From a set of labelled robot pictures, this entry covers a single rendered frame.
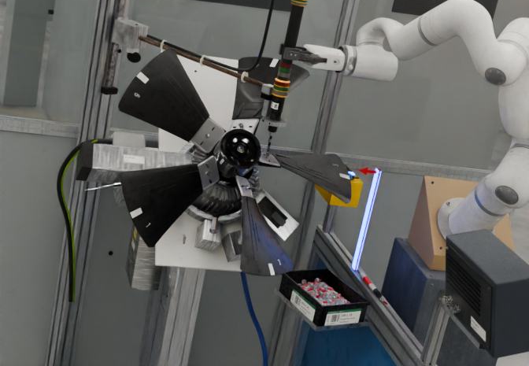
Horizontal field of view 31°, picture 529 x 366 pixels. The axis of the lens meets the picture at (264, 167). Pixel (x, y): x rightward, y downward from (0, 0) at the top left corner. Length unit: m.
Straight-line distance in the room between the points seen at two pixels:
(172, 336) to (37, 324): 0.78
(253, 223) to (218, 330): 1.20
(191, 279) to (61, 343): 0.75
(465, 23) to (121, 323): 1.85
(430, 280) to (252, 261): 0.58
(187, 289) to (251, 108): 0.59
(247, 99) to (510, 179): 0.78
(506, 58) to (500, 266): 0.52
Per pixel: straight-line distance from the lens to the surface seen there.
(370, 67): 2.70
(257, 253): 2.60
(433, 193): 3.02
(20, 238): 3.49
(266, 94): 2.69
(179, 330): 3.00
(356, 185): 3.10
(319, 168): 2.78
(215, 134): 2.70
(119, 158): 2.73
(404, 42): 2.58
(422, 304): 2.89
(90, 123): 3.19
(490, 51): 2.40
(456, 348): 3.01
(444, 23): 2.48
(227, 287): 3.69
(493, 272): 2.17
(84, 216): 3.31
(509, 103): 2.54
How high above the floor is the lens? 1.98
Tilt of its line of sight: 18 degrees down
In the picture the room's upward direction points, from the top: 12 degrees clockwise
